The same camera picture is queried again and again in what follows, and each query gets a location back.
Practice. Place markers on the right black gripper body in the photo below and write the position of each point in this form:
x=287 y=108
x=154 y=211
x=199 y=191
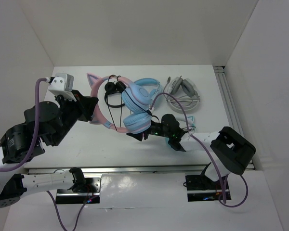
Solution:
x=156 y=129

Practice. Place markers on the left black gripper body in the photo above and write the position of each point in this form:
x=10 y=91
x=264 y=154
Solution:
x=70 y=111

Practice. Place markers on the pink blue cat-ear headphones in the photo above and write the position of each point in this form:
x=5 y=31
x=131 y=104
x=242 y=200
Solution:
x=135 y=97

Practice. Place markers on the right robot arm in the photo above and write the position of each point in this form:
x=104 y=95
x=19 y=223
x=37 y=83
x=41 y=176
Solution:
x=228 y=151

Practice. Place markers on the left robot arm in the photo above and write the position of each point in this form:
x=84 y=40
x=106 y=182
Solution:
x=55 y=121

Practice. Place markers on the teal cat-ear headphones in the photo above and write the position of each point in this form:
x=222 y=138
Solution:
x=190 y=120

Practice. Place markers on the small black headphones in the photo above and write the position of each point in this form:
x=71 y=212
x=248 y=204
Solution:
x=114 y=88

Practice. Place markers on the light blue headphones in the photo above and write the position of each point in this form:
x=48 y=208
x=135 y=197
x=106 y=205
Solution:
x=153 y=86

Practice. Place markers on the white grey gaming headset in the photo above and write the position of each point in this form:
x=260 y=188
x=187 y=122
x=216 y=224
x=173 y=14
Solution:
x=181 y=91

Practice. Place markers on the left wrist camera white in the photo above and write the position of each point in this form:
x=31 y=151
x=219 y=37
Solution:
x=62 y=84

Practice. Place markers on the aluminium rail front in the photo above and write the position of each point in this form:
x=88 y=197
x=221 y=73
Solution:
x=145 y=169

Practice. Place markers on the aluminium rail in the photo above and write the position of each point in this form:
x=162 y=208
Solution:
x=145 y=169
x=228 y=100

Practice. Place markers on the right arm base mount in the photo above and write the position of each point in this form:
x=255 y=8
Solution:
x=200 y=188

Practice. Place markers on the aluminium rail right side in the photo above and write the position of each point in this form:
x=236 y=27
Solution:
x=228 y=100

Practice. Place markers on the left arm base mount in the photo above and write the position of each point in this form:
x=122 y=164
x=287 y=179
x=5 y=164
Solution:
x=90 y=193

